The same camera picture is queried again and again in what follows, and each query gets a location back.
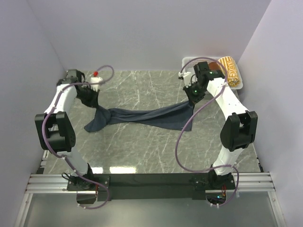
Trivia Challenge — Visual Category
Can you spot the white plastic basket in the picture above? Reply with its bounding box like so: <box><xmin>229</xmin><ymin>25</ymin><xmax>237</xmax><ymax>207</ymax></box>
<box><xmin>181</xmin><ymin>56</ymin><xmax>244</xmax><ymax>90</ymax></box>

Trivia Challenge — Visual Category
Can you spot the dark blue towel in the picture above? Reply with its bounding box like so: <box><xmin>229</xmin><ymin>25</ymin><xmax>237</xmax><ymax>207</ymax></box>
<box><xmin>84</xmin><ymin>101</ymin><xmax>194</xmax><ymax>132</ymax></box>

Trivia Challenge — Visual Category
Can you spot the yellow striped rolled towel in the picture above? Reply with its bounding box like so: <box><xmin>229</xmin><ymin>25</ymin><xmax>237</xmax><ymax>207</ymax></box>
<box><xmin>218</xmin><ymin>56</ymin><xmax>243</xmax><ymax>89</ymax></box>

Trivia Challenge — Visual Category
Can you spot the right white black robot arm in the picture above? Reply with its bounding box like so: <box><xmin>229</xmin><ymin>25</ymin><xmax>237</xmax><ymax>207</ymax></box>
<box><xmin>183</xmin><ymin>61</ymin><xmax>258</xmax><ymax>189</ymax></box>

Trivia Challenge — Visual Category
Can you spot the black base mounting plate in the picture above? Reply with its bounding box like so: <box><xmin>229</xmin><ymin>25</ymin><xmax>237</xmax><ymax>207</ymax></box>
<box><xmin>61</xmin><ymin>172</ymin><xmax>238</xmax><ymax>204</ymax></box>

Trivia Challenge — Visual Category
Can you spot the brown rolled towel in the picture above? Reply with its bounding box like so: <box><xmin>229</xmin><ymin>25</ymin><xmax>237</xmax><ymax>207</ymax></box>
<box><xmin>208</xmin><ymin>62</ymin><xmax>221</xmax><ymax>71</ymax></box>

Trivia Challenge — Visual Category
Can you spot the purple cable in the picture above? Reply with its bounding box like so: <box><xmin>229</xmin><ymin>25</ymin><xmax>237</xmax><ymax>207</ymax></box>
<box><xmin>175</xmin><ymin>56</ymin><xmax>239</xmax><ymax>208</ymax></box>
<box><xmin>41</xmin><ymin>65</ymin><xmax>115</xmax><ymax>210</ymax></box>

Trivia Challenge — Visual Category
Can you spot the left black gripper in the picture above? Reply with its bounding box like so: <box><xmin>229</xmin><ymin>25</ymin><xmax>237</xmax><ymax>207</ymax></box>
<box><xmin>76</xmin><ymin>85</ymin><xmax>99</xmax><ymax>108</ymax></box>

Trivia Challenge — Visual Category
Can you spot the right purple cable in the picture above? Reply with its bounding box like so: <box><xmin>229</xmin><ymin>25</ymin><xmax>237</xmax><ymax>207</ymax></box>
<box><xmin>175</xmin><ymin>56</ymin><xmax>239</xmax><ymax>208</ymax></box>

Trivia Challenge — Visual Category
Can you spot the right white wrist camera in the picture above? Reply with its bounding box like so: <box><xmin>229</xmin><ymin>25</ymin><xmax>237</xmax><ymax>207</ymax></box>
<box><xmin>178</xmin><ymin>72</ymin><xmax>197</xmax><ymax>87</ymax></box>

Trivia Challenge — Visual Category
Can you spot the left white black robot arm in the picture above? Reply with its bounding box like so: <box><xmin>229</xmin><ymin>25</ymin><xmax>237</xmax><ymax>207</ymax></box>
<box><xmin>35</xmin><ymin>70</ymin><xmax>102</xmax><ymax>190</ymax></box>

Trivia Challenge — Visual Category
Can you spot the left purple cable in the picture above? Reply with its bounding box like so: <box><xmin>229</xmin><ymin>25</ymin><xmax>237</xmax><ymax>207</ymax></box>
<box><xmin>41</xmin><ymin>65</ymin><xmax>115</xmax><ymax>210</ymax></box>

